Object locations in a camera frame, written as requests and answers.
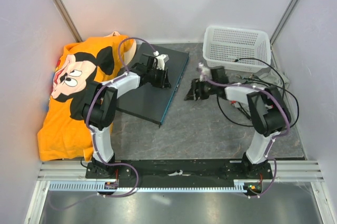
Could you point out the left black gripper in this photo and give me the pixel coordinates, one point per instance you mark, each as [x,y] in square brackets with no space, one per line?
[163,82]

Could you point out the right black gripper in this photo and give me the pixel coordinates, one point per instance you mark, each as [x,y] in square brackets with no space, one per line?
[192,95]

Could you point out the dark blue network switch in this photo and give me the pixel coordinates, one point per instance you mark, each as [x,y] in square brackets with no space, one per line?
[152,100]

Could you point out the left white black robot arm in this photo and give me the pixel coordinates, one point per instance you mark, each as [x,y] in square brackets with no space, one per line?
[101,101]

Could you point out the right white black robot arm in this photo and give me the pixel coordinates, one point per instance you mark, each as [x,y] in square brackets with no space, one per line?
[269,115]

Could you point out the white plastic basket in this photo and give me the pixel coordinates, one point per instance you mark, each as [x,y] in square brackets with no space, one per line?
[236,49]

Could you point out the grey cloth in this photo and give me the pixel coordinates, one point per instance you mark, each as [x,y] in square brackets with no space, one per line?
[266,78]

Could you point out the orange mickey mouse cloth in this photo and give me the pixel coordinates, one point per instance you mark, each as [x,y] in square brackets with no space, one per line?
[64,134]

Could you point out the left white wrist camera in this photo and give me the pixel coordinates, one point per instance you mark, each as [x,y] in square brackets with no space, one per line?
[160,61]

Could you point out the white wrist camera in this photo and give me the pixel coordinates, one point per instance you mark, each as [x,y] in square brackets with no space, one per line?
[205,72]
[160,61]

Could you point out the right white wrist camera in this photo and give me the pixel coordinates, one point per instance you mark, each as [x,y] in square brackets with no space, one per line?
[205,72]

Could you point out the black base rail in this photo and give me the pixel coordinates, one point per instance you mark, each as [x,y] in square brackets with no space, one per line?
[181,172]

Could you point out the white slotted cable duct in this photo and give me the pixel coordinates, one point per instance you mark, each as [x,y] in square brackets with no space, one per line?
[114,187]

